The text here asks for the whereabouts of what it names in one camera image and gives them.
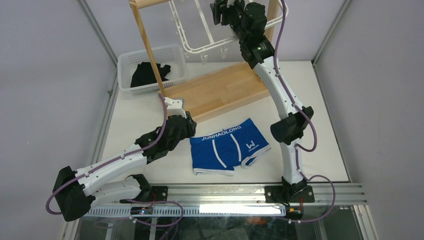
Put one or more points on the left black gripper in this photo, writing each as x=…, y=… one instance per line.
x=190, y=126

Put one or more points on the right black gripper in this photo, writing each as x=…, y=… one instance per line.
x=216, y=8

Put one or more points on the white plastic clip hanger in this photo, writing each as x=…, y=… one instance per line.
x=198, y=34

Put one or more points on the blue boxer underwear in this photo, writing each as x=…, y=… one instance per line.
x=220, y=152

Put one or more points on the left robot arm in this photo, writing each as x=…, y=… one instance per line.
x=75, y=192

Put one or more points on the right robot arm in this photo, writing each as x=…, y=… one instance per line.
x=294, y=116

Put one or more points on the wooden hanger stand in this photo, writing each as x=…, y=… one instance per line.
x=216, y=93

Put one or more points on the black garment in basket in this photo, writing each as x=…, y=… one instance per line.
x=144, y=74

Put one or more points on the white perforated plastic basket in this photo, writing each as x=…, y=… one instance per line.
x=167, y=54

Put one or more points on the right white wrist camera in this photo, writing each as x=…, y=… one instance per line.
x=230, y=3

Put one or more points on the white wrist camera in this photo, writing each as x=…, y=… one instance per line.
x=230, y=3
x=175, y=107

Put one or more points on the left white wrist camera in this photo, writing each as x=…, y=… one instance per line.
x=175, y=107

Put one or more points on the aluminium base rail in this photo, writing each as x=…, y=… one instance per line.
x=187, y=199

